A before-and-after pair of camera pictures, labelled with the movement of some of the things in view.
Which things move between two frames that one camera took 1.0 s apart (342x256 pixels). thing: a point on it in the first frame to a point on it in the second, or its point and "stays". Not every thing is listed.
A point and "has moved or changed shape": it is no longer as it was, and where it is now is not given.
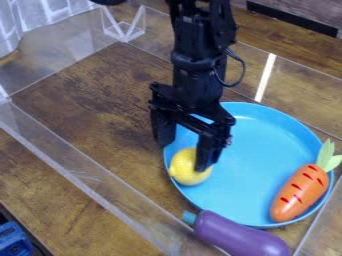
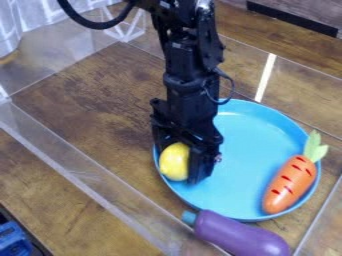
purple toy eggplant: (236, 239) stays
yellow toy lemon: (182, 167) has moved or changed shape
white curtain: (23, 15) stays
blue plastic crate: (15, 241) stays
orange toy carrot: (306, 187) to (293, 178)
